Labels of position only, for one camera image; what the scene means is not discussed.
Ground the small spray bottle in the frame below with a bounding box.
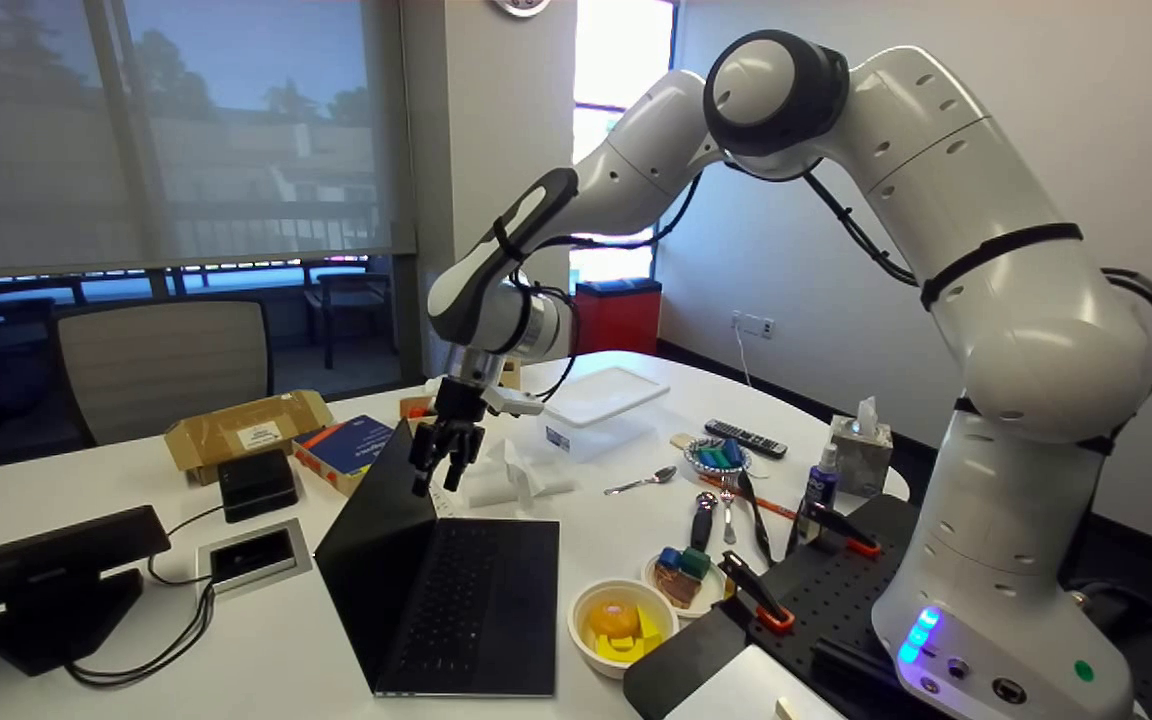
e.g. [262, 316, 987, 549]
[795, 465, 837, 545]

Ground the white bowl with yellow fruit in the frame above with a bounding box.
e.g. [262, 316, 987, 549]
[569, 577, 677, 681]

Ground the black remote control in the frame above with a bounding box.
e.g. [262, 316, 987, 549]
[703, 419, 789, 460]

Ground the orange marker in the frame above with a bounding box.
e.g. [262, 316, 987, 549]
[721, 483, 795, 520]

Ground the white napkin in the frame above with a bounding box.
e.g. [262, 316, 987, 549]
[463, 441, 575, 509]

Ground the black cable bundle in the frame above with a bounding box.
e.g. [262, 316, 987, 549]
[60, 498, 229, 693]

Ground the black mounting board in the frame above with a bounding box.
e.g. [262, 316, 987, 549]
[626, 497, 944, 720]

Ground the black marker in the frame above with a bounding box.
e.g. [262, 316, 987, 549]
[737, 471, 775, 568]

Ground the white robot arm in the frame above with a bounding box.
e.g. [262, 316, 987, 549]
[412, 27, 1152, 720]

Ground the blue patterned bowl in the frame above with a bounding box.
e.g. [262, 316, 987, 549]
[687, 441, 748, 479]

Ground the black handled tool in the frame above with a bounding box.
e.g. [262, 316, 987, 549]
[687, 490, 716, 552]

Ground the black orange clamp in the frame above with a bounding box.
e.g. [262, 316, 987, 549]
[807, 509, 883, 560]
[721, 552, 795, 634]

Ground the cardboard box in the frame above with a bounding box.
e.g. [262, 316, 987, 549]
[165, 392, 334, 483]

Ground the grey office chair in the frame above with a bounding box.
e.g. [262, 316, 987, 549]
[54, 297, 273, 443]

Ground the wall clock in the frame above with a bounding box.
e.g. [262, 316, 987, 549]
[488, 0, 552, 18]

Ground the silver laptop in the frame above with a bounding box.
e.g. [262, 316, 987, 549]
[318, 427, 559, 696]

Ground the blue and yellow book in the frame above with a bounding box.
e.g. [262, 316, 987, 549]
[294, 416, 392, 497]

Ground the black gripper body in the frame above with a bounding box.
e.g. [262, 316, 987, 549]
[410, 381, 486, 471]

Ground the black small box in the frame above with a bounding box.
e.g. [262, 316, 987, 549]
[219, 451, 296, 523]

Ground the silver tissue box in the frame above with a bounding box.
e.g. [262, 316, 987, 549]
[834, 396, 892, 497]

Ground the metal spoon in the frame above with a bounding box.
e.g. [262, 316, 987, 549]
[603, 466, 677, 497]

